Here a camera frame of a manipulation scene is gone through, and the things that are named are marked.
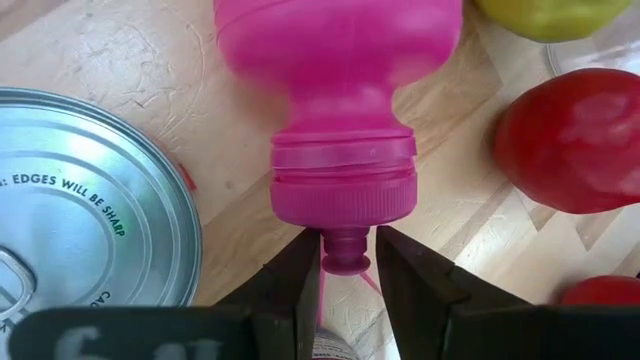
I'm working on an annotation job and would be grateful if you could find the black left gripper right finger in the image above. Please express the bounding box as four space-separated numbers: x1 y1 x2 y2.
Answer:
374 224 535 360

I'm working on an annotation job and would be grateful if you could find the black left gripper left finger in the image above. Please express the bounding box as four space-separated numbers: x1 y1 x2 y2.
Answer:
213 227 322 360

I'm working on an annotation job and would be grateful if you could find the gold pull-tab tin can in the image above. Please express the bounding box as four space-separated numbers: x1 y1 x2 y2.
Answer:
0 87 204 360

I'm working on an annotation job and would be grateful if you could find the pink plastic bottle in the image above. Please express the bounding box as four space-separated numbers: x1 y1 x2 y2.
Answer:
213 0 464 329

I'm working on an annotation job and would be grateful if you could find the red toy tomato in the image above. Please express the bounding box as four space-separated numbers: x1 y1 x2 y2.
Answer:
559 274 640 307

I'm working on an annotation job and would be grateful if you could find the small red apple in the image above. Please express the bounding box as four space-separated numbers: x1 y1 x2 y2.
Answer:
492 67 640 216

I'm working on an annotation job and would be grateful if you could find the green toy apple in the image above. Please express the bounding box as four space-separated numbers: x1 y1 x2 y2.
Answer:
472 0 635 44

